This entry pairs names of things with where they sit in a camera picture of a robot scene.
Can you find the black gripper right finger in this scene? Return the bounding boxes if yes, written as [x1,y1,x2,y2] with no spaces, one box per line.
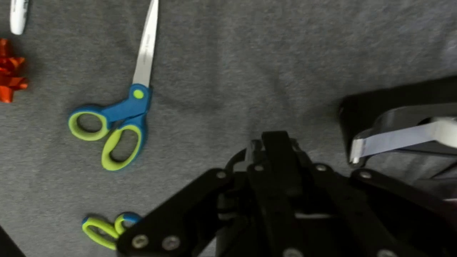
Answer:
[276,130,457,257]

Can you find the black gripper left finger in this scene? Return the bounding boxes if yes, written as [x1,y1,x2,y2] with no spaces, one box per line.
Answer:
[116,130,281,257]

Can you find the black tape dispenser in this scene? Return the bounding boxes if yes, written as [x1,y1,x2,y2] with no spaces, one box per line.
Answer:
[339,74,457,193]

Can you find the small green blue scissors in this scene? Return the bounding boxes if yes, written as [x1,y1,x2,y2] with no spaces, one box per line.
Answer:
[81,210,145,253]

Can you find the large blue green scissors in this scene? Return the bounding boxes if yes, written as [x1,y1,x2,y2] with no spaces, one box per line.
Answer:
[68,0,162,173]

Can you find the gray table cloth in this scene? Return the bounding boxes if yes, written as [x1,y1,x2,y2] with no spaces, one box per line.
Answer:
[0,0,457,257]

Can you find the red gift bow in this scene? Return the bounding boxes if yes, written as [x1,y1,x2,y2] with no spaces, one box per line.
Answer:
[0,37,31,104]

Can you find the white marker pen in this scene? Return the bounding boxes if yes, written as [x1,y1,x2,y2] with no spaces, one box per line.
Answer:
[9,0,32,37]

